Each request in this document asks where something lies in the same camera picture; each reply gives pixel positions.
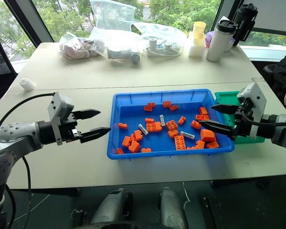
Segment blue plastic tray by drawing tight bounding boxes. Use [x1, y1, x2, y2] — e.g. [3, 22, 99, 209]
[106, 89, 235, 161]

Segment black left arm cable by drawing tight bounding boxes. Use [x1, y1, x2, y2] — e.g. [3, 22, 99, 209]
[0, 93, 56, 229]

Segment black insulated tumbler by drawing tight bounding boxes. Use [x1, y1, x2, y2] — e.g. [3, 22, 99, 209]
[231, 3, 258, 47]

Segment small white roll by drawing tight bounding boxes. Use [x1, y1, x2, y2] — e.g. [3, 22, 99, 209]
[19, 78, 36, 92]

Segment clear bag with grey bottle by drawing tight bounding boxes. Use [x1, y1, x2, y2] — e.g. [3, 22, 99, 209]
[89, 26, 142, 64]

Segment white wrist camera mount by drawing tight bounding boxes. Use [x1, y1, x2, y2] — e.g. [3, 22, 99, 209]
[236, 82, 267, 140]
[47, 92, 75, 146]

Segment bystander black clothing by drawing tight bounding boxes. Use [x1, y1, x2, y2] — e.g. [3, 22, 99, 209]
[262, 53, 286, 102]

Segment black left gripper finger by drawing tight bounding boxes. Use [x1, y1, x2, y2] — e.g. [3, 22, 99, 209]
[80, 127, 112, 144]
[72, 109, 102, 121]

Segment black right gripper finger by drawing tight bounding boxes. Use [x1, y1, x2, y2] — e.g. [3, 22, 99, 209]
[197, 119, 237, 140]
[211, 104, 242, 115]

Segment black table foot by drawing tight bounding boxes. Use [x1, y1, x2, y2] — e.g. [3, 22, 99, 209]
[201, 195, 226, 229]

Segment black mesh office chair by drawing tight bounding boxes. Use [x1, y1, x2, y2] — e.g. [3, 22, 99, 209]
[0, 35, 19, 107]

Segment clear bag with pink cloth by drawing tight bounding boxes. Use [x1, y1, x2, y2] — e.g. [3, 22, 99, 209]
[59, 31, 106, 61]

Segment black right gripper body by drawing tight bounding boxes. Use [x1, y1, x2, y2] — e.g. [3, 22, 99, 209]
[230, 98, 254, 142]

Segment pale yellow plastic cup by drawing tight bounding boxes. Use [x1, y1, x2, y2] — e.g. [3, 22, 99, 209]
[192, 21, 207, 46]

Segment grey rounded robot leg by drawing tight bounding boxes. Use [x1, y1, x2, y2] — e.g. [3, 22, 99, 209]
[158, 187, 188, 229]
[90, 188, 133, 225]

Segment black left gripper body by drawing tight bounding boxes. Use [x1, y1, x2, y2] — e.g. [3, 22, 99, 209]
[58, 112, 83, 144]

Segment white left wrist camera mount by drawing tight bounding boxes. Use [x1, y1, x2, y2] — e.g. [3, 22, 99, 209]
[47, 92, 75, 146]

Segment purple packet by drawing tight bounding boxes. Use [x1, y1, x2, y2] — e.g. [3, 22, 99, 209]
[205, 30, 215, 48]

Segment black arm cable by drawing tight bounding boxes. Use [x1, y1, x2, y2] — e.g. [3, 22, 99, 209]
[240, 112, 286, 161]
[0, 93, 56, 229]

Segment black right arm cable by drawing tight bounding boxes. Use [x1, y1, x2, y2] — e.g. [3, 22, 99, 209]
[240, 112, 286, 161]

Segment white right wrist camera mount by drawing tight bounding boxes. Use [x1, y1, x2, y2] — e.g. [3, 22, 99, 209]
[236, 82, 267, 140]

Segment white power strip with cable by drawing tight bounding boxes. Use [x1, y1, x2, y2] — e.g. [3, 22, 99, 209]
[142, 36, 184, 58]

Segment large clear plastic bag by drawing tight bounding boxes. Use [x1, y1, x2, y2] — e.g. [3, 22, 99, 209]
[89, 0, 189, 52]

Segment white tumbler with black lid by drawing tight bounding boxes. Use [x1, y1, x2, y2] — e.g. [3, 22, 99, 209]
[206, 19, 239, 62]

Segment green plastic tray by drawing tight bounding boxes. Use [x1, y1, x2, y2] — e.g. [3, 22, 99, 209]
[214, 91, 266, 145]

